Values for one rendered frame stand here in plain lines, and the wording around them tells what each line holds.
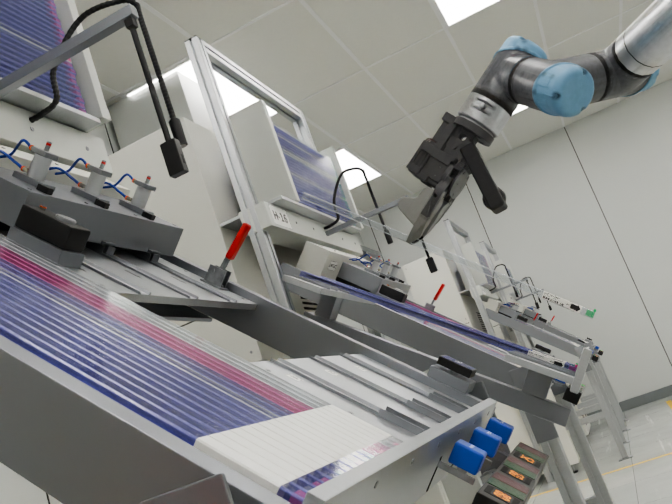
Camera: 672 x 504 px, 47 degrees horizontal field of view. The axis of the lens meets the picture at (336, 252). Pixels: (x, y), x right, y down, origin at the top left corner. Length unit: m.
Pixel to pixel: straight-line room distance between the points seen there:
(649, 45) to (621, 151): 7.50
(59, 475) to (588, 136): 8.38
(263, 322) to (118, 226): 0.26
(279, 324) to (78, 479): 0.71
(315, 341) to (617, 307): 7.43
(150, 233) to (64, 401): 0.69
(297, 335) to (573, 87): 0.53
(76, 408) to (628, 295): 8.12
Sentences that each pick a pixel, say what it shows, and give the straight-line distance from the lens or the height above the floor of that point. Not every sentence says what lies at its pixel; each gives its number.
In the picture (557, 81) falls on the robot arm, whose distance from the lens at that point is 1.15.
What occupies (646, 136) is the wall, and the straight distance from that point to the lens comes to 8.73.
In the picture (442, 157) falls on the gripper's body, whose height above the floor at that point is 1.10.
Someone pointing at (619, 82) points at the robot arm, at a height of 1.10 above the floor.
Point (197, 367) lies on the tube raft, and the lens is 0.64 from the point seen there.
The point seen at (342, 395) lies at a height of 0.79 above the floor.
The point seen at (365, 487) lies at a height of 0.72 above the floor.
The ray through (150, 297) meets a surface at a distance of 0.93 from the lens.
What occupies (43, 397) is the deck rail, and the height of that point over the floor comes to 0.84.
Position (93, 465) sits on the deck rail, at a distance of 0.48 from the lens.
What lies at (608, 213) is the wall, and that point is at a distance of 8.56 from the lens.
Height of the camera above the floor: 0.76
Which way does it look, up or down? 13 degrees up
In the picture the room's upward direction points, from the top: 20 degrees counter-clockwise
